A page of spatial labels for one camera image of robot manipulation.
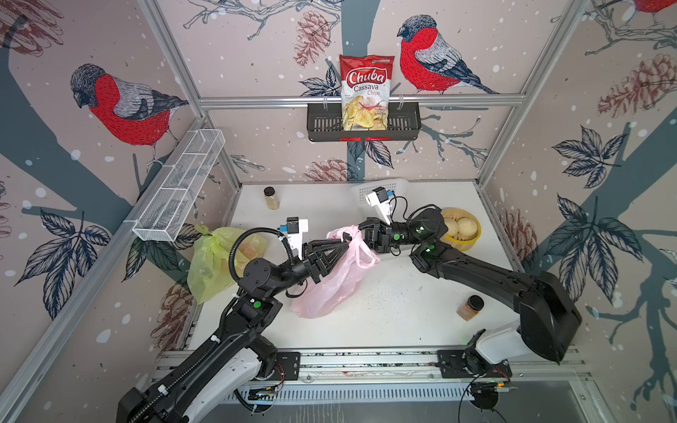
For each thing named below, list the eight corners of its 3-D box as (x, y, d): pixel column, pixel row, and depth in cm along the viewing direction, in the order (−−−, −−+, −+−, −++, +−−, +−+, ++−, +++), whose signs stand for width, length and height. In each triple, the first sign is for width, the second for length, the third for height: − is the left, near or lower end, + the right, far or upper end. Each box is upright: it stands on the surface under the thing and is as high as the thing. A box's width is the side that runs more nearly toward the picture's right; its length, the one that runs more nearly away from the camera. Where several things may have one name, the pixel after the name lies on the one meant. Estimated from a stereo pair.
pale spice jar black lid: (268, 210, 114) (262, 195, 106) (270, 201, 117) (264, 186, 110) (278, 210, 114) (273, 195, 106) (280, 201, 117) (275, 186, 110)
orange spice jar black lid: (455, 313, 84) (465, 302, 77) (462, 301, 86) (473, 290, 79) (467, 322, 82) (479, 313, 75) (475, 311, 84) (487, 300, 77)
